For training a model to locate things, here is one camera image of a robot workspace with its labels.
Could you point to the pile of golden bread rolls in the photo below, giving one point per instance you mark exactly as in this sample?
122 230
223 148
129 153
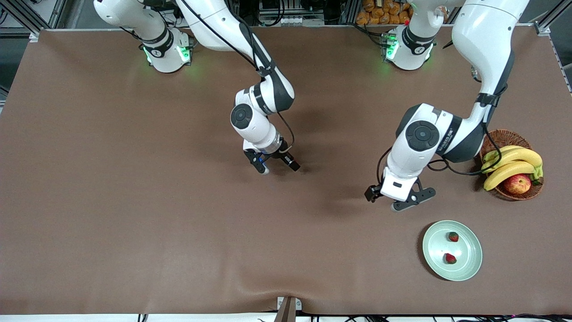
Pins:
380 13

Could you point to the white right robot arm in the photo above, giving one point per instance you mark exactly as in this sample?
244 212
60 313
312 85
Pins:
214 18

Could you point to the red apple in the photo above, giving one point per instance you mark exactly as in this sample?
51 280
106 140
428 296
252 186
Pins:
517 184

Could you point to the large table cover mat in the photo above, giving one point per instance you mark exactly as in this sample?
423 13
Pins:
178 232

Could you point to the red toy strawberry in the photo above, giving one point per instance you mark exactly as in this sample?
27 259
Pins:
453 236
450 258

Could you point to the white connector strip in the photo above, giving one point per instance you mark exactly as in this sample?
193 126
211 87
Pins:
304 20

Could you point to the yellow banana bunch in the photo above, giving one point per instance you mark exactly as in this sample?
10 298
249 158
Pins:
514 156

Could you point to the brown wicker basket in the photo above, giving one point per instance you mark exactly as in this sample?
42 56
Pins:
500 135

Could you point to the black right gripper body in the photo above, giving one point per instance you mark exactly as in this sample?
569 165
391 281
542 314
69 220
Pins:
284 154

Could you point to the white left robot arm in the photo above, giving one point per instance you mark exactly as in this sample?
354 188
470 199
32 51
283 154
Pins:
482 40

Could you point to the aluminium frame strut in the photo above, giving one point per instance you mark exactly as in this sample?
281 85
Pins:
22 13

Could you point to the metal table clamp bracket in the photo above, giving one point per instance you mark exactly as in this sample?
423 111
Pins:
288 308

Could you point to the pale green round plate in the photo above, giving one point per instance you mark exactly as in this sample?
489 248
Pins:
464 268

